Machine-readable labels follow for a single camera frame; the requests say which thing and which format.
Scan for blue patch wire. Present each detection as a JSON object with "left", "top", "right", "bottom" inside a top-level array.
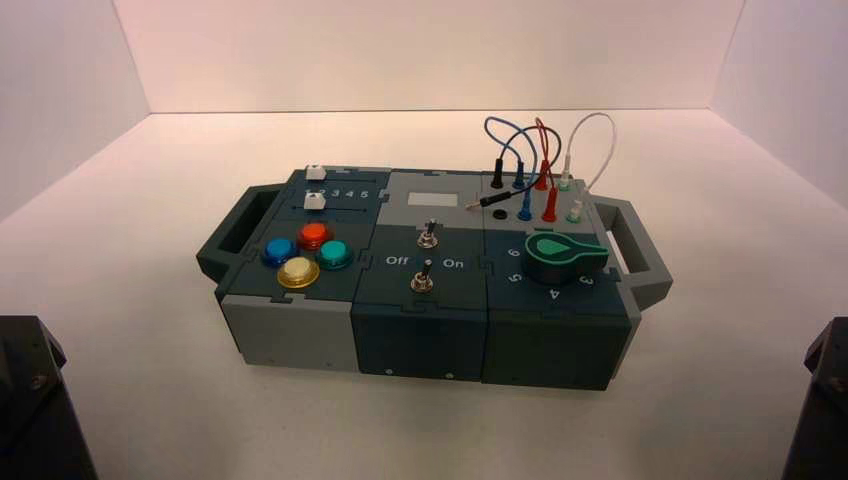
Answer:
[{"left": 484, "top": 116, "right": 539, "bottom": 223}]

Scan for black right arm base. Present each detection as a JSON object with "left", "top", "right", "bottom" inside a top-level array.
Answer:
[{"left": 781, "top": 316, "right": 848, "bottom": 480}]

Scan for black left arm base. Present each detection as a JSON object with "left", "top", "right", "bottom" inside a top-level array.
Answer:
[{"left": 0, "top": 315, "right": 99, "bottom": 480}]

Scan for small white display screen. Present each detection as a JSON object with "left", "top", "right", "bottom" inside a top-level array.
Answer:
[{"left": 406, "top": 192, "right": 460, "bottom": 209}]

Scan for green push button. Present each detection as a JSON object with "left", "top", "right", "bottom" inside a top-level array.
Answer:
[{"left": 315, "top": 240, "right": 354, "bottom": 272}]

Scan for grey and teal task box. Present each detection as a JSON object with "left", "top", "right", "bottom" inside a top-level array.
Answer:
[{"left": 195, "top": 165, "right": 674, "bottom": 392}]

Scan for orange push button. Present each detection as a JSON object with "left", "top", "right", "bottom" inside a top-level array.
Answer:
[{"left": 296, "top": 222, "right": 334, "bottom": 252}]

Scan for yellow push button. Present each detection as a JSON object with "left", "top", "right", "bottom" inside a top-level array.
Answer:
[{"left": 276, "top": 256, "right": 321, "bottom": 290}]

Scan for green rotary knob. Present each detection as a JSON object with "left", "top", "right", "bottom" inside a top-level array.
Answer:
[{"left": 524, "top": 231, "right": 610, "bottom": 286}]

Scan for blue push button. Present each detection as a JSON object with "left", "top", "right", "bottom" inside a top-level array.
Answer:
[{"left": 262, "top": 237, "right": 299, "bottom": 269}]

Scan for black patch wire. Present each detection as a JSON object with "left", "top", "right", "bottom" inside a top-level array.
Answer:
[{"left": 465, "top": 125, "right": 563, "bottom": 213}]

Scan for red patch wire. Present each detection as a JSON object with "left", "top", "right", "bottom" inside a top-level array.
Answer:
[{"left": 533, "top": 117, "right": 562, "bottom": 224}]

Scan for white patch wire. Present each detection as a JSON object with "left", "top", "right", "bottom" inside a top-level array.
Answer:
[{"left": 558, "top": 111, "right": 619, "bottom": 225}]

